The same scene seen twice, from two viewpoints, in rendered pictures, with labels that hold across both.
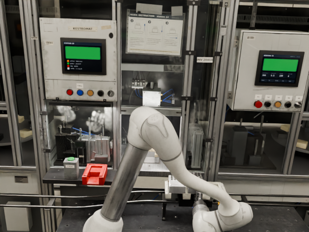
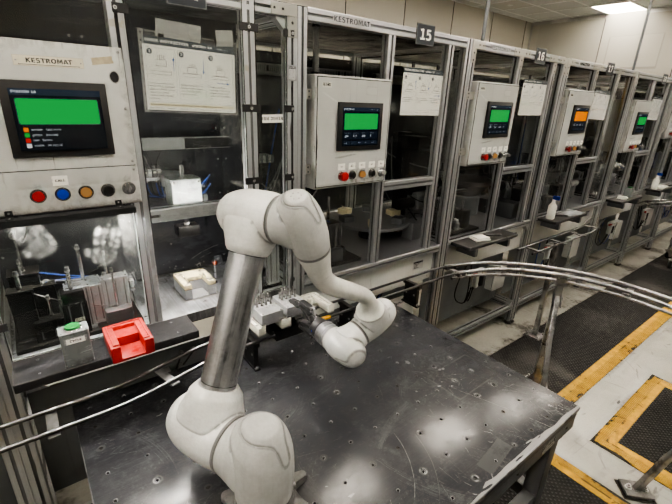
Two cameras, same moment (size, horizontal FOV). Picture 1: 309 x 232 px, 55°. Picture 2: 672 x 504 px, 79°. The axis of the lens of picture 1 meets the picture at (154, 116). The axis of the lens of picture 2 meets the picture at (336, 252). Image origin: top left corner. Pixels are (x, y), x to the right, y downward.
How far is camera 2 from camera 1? 60 cm
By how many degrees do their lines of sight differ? 35
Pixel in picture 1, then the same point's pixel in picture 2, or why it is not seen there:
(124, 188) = (242, 329)
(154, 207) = not seen: hidden behind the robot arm
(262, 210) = not seen: hidden behind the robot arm
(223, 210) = (368, 314)
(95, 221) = (204, 402)
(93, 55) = (85, 115)
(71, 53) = (31, 113)
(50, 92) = not seen: outside the picture
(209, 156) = (291, 261)
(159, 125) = (309, 205)
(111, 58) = (120, 121)
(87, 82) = (76, 172)
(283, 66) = (365, 123)
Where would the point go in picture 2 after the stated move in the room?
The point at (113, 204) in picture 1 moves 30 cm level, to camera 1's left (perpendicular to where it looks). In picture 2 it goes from (228, 361) to (102, 405)
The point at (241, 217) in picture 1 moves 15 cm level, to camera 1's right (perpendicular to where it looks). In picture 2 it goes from (388, 315) to (417, 304)
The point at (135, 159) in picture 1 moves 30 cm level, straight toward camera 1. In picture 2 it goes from (253, 275) to (322, 321)
